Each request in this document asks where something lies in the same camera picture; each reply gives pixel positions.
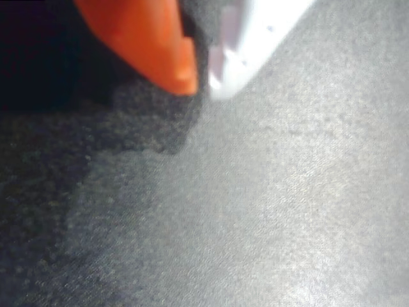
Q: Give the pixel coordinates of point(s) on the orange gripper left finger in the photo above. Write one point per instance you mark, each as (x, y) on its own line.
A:
(150, 41)

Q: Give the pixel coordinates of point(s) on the black table mat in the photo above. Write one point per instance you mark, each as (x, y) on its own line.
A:
(255, 198)

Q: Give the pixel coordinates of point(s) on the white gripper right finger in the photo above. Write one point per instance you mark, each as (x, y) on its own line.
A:
(252, 48)

